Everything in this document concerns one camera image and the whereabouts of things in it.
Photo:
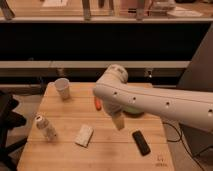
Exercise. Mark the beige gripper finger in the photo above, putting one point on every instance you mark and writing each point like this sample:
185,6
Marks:
118,121

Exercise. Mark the clear plastic bottle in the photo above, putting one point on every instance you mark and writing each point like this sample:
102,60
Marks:
45,127

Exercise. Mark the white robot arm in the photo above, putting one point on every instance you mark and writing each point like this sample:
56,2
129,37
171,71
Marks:
192,108

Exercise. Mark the green bowl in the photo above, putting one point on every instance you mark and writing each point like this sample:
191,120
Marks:
132,111

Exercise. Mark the orange carrot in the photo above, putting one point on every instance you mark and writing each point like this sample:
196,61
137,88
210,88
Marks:
97,103

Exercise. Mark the white sponge block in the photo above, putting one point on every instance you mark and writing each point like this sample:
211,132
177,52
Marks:
84,135

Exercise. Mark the black remote control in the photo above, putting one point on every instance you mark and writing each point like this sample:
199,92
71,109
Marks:
141,143

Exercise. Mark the white paper cup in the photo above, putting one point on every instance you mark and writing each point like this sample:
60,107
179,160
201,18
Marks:
62,87

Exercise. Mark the black office chair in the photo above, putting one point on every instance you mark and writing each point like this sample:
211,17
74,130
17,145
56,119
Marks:
8,121

